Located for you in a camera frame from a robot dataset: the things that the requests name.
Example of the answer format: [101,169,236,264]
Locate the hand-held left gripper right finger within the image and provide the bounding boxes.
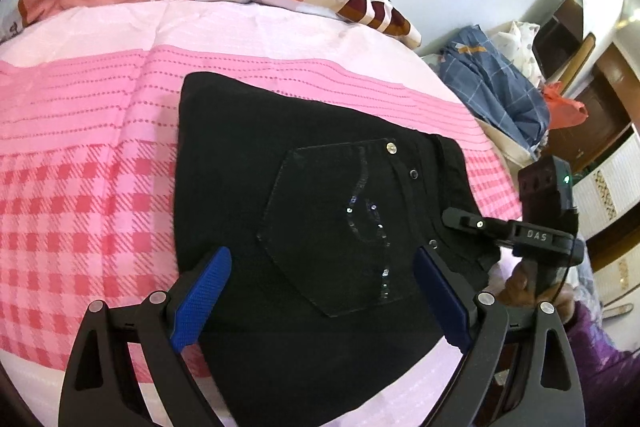
[412,246,586,427]

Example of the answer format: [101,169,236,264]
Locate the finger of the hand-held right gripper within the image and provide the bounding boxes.
[442,207,512,249]

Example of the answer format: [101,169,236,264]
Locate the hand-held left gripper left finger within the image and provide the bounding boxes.
[58,246,233,427]

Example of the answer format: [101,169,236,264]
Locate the black pants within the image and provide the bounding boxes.
[172,71,497,427]

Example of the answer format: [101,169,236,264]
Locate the person's right hand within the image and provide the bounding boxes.
[499,256,576,324]

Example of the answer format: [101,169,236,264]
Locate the white patterned wardrobe door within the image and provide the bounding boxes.
[570,122,640,309]

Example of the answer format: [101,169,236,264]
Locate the beige cloth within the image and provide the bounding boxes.
[474,114,532,170]

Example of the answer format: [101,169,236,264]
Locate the orange plastic bag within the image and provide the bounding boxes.
[542,82,589,130]

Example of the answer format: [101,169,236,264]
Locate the person's purple clothing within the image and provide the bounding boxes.
[562,297,640,427]

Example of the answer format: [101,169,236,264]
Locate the blue checked cloth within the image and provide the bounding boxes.
[425,25,552,154]

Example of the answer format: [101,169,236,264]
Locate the brown wooden cabinet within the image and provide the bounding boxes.
[545,32,640,174]

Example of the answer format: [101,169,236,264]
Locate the pink checked bed sheet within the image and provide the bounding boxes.
[0,0,526,427]

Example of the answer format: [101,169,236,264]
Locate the white floral cloth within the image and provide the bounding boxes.
[487,21,547,88]

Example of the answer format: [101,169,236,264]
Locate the dark wall mirror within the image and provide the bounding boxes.
[531,0,587,78]

